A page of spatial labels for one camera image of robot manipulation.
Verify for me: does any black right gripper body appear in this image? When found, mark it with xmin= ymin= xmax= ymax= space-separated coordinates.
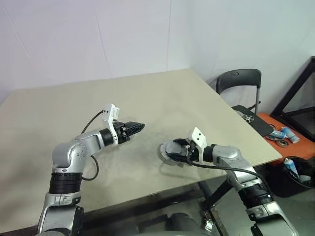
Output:
xmin=187 ymin=141 xmax=205 ymax=164

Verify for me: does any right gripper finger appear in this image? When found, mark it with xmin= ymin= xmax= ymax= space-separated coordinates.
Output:
xmin=172 ymin=138 xmax=191 ymax=148
xmin=167 ymin=153 xmax=190 ymax=164

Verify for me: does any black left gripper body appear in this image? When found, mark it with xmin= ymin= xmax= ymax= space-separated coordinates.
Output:
xmin=114 ymin=121 xmax=131 ymax=145

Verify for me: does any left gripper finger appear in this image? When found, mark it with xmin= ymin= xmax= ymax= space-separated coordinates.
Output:
xmin=126 ymin=126 xmax=146 ymax=139
xmin=124 ymin=121 xmax=146 ymax=131

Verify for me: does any black folding chair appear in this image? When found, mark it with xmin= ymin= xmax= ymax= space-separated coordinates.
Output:
xmin=216 ymin=68 xmax=274 ymax=137

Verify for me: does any blue white spray can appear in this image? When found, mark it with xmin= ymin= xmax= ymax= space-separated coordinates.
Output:
xmin=283 ymin=158 xmax=300 ymax=178

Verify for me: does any blue white bottle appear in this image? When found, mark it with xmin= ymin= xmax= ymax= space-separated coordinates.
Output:
xmin=280 ymin=126 xmax=301 ymax=144

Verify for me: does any black bin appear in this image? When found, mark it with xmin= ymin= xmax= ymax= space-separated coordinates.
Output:
xmin=273 ymin=156 xmax=315 ymax=199

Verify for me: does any orange stool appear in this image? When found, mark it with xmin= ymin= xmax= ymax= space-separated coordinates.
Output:
xmin=257 ymin=113 xmax=315 ymax=161

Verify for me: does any black metal rack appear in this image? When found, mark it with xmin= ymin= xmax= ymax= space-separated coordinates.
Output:
xmin=270 ymin=56 xmax=315 ymax=142

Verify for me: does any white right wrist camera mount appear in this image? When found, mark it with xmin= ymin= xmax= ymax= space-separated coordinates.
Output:
xmin=188 ymin=127 xmax=208 ymax=163

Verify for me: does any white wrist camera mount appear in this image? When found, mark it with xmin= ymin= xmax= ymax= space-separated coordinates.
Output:
xmin=188 ymin=127 xmax=208 ymax=163
xmin=102 ymin=103 xmax=122 ymax=146

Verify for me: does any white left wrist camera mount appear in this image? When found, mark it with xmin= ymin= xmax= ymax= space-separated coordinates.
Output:
xmin=102 ymin=103 xmax=122 ymax=146

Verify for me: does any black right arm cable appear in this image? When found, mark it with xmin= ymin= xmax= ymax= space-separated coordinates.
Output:
xmin=187 ymin=147 xmax=274 ymax=197

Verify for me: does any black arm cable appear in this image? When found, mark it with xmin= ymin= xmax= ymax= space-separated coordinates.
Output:
xmin=187 ymin=147 xmax=274 ymax=197
xmin=80 ymin=111 xmax=109 ymax=181

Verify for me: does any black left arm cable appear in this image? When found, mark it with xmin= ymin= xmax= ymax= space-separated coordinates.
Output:
xmin=80 ymin=111 xmax=109 ymax=181

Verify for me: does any small metal bracket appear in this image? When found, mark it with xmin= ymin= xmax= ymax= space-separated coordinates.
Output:
xmin=203 ymin=218 xmax=215 ymax=233

